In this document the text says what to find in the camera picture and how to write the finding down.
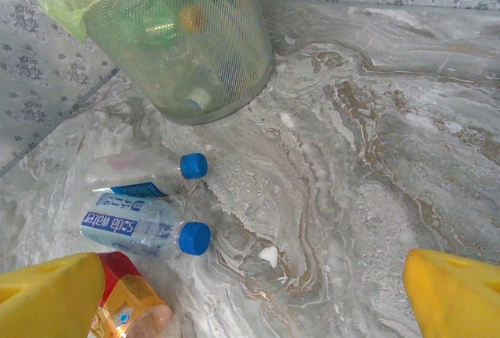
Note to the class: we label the soda water bottle blue cap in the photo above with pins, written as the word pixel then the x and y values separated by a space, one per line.
pixel 117 225

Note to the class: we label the crushed clear bottle blue cap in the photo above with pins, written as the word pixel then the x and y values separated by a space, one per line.
pixel 193 165

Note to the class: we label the red label bottle white cap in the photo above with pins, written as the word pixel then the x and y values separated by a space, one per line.
pixel 129 295

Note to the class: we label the green Sprite bottle yellow cap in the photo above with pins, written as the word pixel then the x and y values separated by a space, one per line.
pixel 191 18

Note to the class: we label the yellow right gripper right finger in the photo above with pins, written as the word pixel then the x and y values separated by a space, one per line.
pixel 453 299

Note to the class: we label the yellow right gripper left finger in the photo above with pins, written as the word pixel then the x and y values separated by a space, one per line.
pixel 47 299

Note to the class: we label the mesh bin with green liner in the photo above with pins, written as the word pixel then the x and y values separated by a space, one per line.
pixel 156 72

